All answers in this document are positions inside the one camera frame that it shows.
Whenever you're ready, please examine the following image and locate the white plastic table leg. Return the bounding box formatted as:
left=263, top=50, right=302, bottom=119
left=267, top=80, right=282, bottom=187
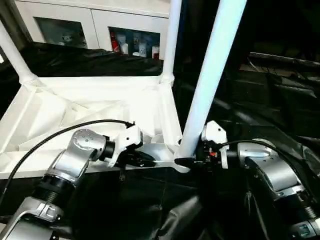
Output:
left=0, top=22, right=39, bottom=85
left=160, top=0, right=183, bottom=86
left=176, top=0, right=248, bottom=163

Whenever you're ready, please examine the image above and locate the white plastic table top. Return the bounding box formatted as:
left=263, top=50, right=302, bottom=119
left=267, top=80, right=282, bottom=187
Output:
left=0, top=74, right=193, bottom=180

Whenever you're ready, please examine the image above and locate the black mat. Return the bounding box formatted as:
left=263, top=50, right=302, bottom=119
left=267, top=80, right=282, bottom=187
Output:
left=0, top=41, right=320, bottom=240

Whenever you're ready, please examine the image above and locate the patterned white cup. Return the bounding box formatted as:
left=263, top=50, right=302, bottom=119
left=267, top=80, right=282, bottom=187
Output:
left=138, top=39, right=148, bottom=57

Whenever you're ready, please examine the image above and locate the white cabinet with glass doors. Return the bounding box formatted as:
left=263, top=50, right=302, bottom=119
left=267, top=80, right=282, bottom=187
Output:
left=14, top=0, right=173, bottom=61

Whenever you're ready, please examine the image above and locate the grey window curtain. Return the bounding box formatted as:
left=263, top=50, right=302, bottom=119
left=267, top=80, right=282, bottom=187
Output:
left=0, top=0, right=32, bottom=48

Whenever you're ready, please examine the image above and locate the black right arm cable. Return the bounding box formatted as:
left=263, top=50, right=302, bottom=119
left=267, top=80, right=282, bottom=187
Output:
left=215, top=139, right=320, bottom=181

